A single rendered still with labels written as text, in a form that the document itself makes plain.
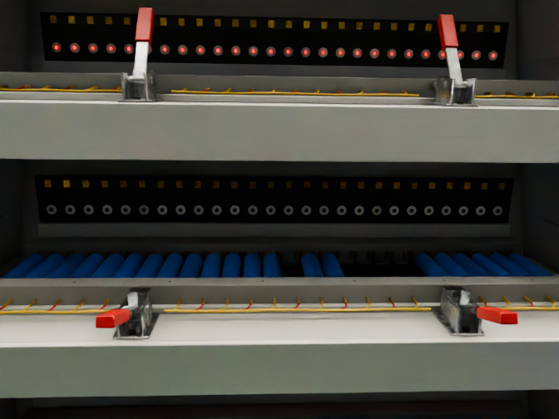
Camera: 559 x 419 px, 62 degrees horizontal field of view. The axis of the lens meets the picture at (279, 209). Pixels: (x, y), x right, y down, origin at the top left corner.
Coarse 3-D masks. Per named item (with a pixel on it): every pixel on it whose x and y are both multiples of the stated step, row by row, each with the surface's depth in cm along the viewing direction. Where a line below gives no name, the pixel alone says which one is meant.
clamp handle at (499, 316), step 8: (464, 296) 38; (464, 304) 38; (472, 312) 35; (480, 312) 34; (488, 312) 33; (496, 312) 32; (504, 312) 31; (512, 312) 31; (488, 320) 33; (496, 320) 32; (504, 320) 31; (512, 320) 31
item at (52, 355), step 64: (0, 256) 50; (0, 320) 39; (64, 320) 39; (192, 320) 39; (256, 320) 39; (320, 320) 39; (384, 320) 40; (0, 384) 36; (64, 384) 36; (128, 384) 36; (192, 384) 36; (256, 384) 37; (320, 384) 37; (384, 384) 37; (448, 384) 37; (512, 384) 38
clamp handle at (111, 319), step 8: (128, 296) 36; (136, 296) 36; (128, 304) 37; (136, 304) 37; (112, 312) 32; (120, 312) 32; (128, 312) 33; (136, 312) 36; (96, 320) 30; (104, 320) 30; (112, 320) 30; (120, 320) 31
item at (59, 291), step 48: (0, 288) 40; (48, 288) 40; (96, 288) 40; (192, 288) 40; (240, 288) 41; (288, 288) 41; (336, 288) 41; (384, 288) 41; (432, 288) 41; (480, 288) 42; (528, 288) 42
